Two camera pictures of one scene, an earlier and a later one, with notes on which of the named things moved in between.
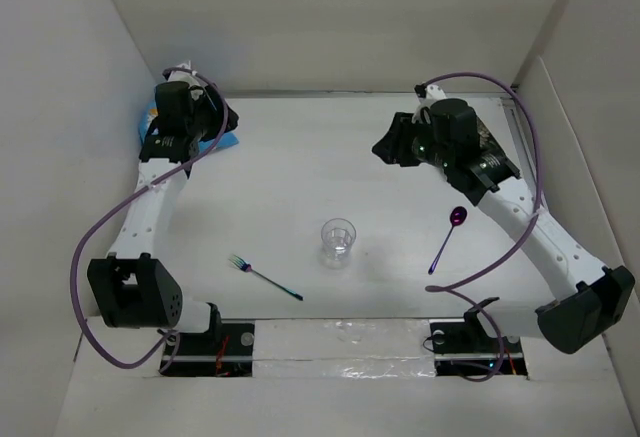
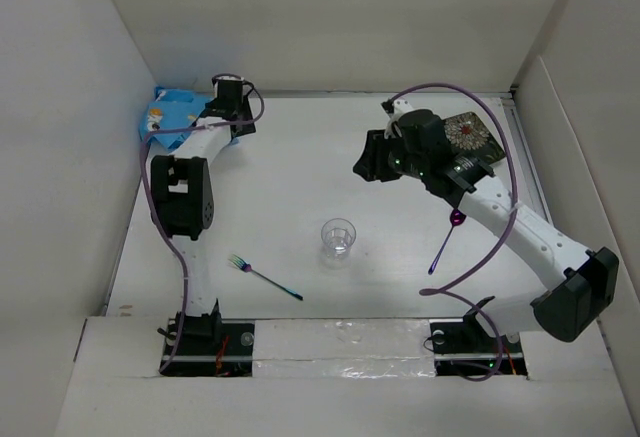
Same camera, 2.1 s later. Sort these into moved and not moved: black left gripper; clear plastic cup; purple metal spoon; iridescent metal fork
Moved: black left gripper
Not moved: purple metal spoon; iridescent metal fork; clear plastic cup
